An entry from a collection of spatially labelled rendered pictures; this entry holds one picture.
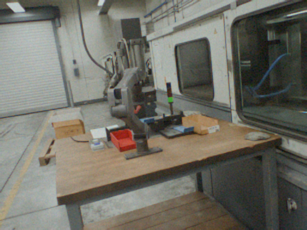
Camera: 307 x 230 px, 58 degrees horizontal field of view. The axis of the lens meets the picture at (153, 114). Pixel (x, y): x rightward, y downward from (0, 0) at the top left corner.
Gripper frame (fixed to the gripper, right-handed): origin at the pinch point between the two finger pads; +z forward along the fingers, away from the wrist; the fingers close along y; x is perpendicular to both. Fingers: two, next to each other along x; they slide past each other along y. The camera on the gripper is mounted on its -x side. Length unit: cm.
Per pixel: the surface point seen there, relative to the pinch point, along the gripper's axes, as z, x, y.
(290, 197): 28, -67, -63
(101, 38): 370, -168, 869
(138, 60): -12.1, -12.8, 33.4
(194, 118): 23, -45, 7
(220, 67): 2, -76, 31
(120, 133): 25.2, 6.3, 10.8
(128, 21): -30, -13, 54
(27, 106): 560, 138, 777
